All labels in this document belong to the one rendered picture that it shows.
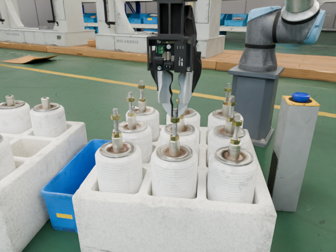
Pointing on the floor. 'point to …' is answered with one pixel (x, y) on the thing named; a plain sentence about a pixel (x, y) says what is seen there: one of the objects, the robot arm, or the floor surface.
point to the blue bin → (69, 187)
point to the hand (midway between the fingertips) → (175, 108)
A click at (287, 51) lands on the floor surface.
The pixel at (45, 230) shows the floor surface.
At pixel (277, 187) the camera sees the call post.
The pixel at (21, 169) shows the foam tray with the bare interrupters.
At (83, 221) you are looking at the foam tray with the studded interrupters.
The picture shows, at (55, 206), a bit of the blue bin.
